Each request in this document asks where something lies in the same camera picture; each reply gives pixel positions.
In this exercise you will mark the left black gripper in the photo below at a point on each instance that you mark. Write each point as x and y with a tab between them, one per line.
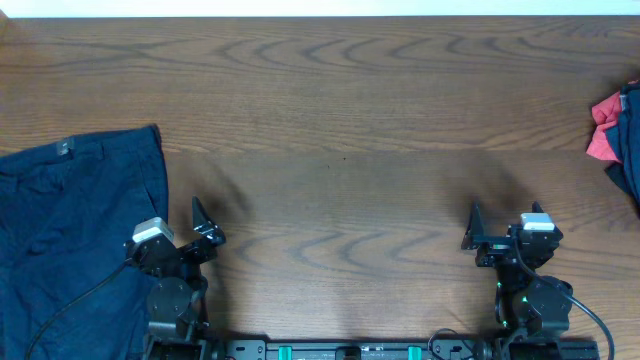
186	250

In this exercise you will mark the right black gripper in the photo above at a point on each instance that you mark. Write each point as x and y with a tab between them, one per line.
494	248

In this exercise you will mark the navy blue shorts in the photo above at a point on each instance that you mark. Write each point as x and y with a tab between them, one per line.
67	209

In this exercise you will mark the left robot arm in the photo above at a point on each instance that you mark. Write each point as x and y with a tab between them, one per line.
178	325

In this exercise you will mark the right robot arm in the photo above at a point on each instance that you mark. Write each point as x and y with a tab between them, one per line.
533	309

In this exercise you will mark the dark blue garment pile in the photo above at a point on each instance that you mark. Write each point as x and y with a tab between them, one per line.
624	140

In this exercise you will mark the red garment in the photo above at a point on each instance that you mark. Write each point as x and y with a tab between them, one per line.
605	115

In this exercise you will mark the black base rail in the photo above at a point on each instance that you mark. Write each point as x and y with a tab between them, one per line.
437	349

